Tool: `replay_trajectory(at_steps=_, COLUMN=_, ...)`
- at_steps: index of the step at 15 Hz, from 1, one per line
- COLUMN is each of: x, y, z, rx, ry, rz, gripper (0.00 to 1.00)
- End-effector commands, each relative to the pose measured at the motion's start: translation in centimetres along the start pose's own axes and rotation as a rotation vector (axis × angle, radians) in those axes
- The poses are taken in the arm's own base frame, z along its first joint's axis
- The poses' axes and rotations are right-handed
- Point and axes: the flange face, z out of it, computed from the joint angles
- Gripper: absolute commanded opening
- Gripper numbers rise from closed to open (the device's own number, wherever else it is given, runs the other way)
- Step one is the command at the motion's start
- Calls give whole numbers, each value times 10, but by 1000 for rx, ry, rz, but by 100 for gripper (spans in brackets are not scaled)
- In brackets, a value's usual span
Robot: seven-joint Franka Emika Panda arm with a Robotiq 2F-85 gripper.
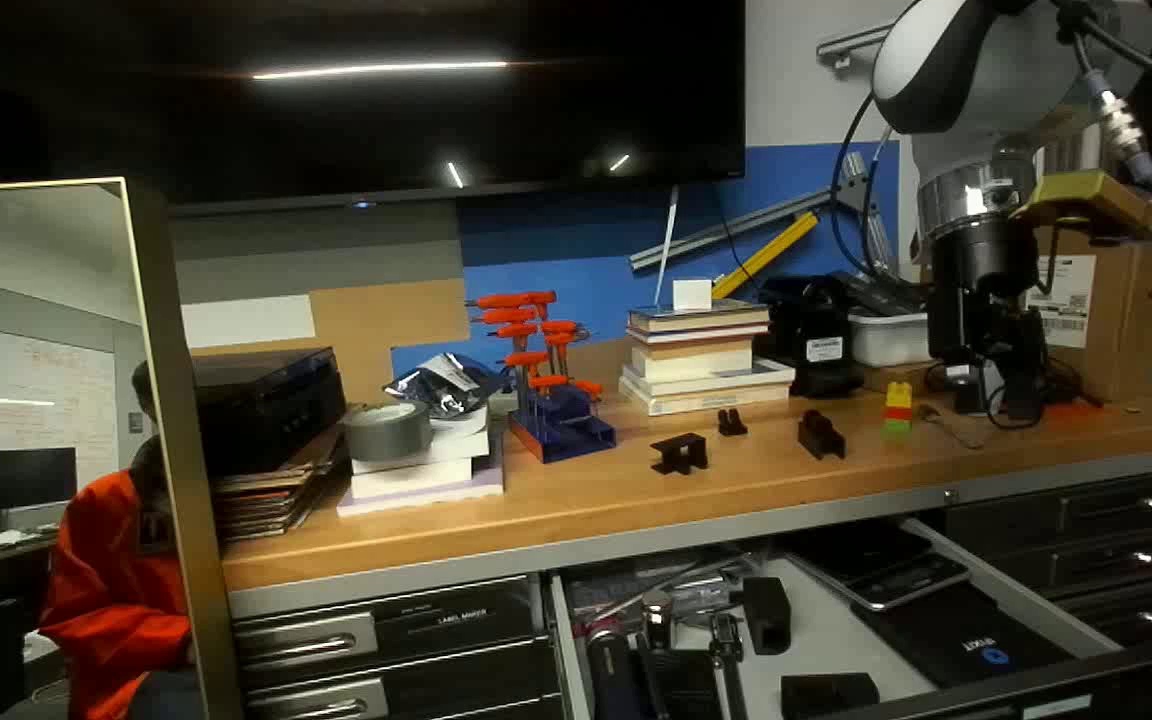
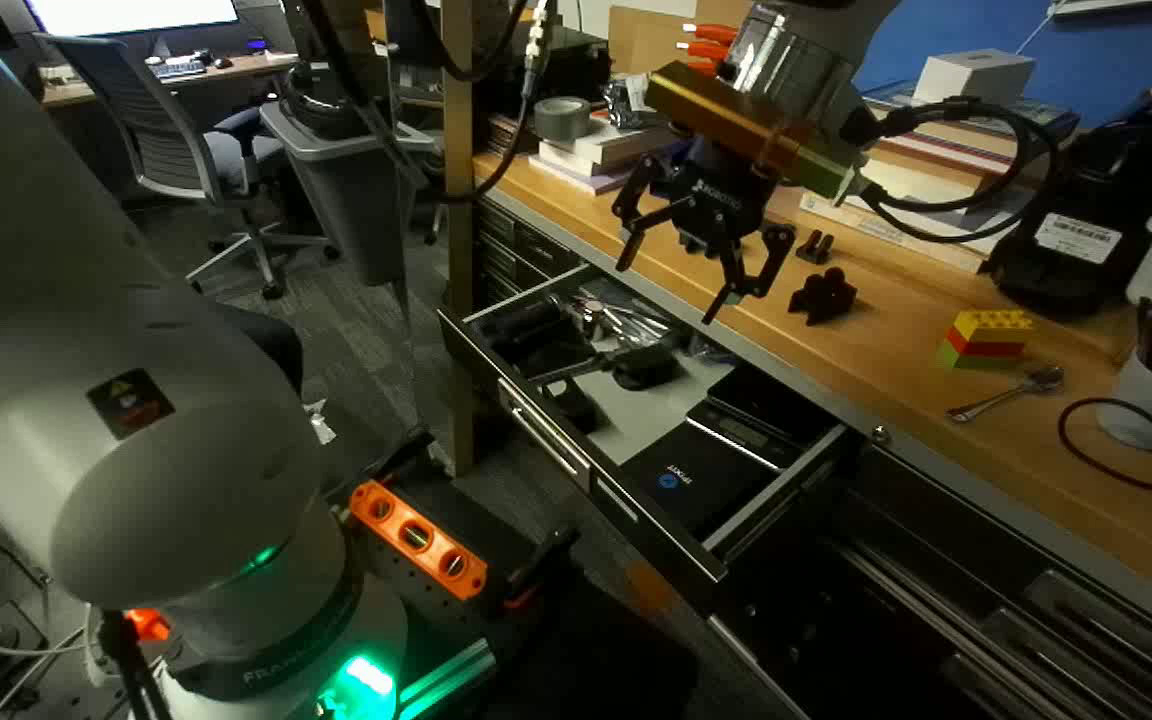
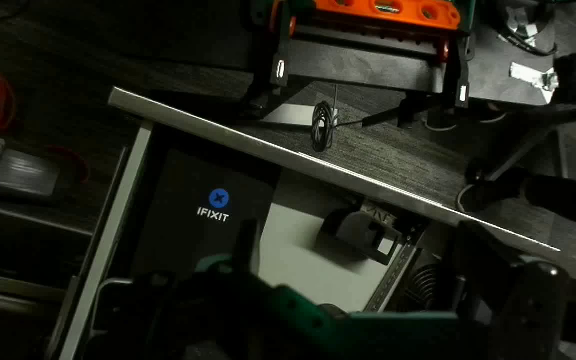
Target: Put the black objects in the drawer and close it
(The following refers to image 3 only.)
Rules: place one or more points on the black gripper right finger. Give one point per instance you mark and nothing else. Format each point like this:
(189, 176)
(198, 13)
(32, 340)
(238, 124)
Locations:
(501, 280)

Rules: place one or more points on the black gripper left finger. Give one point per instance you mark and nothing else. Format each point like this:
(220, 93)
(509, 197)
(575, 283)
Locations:
(248, 247)

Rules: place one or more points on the grey metal tool drawer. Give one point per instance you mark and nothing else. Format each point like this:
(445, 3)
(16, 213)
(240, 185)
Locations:
(300, 154)

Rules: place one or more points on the white drawer liner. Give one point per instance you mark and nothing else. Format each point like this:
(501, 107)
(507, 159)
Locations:
(300, 266)

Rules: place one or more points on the black tablet with blue sticker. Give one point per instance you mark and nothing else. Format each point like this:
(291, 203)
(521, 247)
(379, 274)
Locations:
(189, 233)

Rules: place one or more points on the black ribbed round object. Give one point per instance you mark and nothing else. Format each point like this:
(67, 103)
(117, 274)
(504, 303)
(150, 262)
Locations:
(431, 287)

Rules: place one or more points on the black frame-shaped plastic part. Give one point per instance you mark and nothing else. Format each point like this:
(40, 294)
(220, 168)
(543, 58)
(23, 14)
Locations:
(351, 233)

